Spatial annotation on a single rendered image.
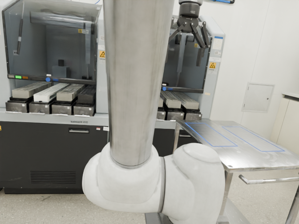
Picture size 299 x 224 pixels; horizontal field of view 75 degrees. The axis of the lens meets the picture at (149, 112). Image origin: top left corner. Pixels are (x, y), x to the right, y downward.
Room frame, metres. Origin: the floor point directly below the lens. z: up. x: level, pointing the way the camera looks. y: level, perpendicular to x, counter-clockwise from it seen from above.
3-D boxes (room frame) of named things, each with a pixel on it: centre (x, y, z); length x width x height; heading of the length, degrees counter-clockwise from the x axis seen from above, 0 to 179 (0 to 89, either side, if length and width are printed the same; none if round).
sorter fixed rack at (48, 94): (1.52, 0.82, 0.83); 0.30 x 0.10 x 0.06; 9
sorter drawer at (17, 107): (1.63, 0.99, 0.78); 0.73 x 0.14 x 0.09; 9
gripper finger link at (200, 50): (0.82, -0.18, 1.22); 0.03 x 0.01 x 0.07; 9
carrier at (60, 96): (1.44, 0.65, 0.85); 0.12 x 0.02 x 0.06; 100
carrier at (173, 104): (1.58, -0.20, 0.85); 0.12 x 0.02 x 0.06; 98
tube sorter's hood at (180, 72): (1.80, -0.08, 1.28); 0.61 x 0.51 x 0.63; 99
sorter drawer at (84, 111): (1.70, 0.54, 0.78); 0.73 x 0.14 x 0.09; 9
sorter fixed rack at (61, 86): (1.83, 0.87, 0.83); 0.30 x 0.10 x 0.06; 9
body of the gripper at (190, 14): (0.81, -0.11, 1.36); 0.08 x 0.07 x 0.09; 99
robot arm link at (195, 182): (0.50, -0.15, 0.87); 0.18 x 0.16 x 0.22; 93
